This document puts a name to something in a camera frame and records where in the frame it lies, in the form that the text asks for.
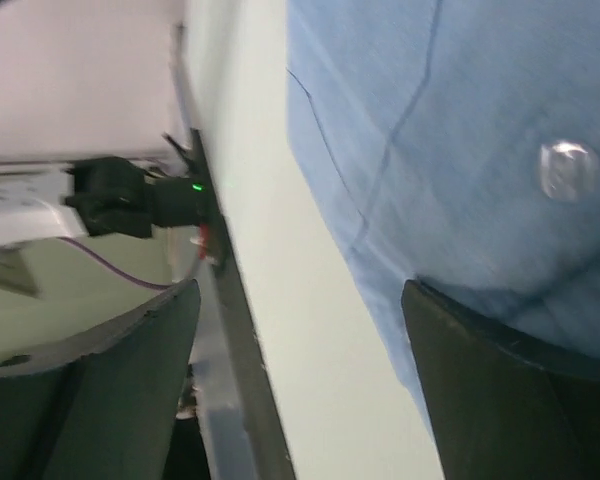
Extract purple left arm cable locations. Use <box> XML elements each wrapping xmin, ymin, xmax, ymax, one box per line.
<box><xmin>59</xmin><ymin>237</ymin><xmax>181</xmax><ymax>291</ymax></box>

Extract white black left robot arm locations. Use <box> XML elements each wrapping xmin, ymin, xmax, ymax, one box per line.
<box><xmin>0</xmin><ymin>157</ymin><xmax>210</xmax><ymax>247</ymax></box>

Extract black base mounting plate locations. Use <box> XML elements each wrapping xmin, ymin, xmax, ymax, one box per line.
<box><xmin>192</xmin><ymin>185</ymin><xmax>295</xmax><ymax>480</ymax></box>

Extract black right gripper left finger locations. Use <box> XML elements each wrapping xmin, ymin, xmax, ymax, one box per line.
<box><xmin>0</xmin><ymin>280</ymin><xmax>201</xmax><ymax>479</ymax></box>

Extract light blue long sleeve shirt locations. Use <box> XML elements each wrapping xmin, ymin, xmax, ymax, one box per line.
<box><xmin>286</xmin><ymin>1</ymin><xmax>600</xmax><ymax>408</ymax></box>

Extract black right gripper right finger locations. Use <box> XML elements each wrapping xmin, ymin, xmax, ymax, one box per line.
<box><xmin>402</xmin><ymin>281</ymin><xmax>600</xmax><ymax>479</ymax></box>

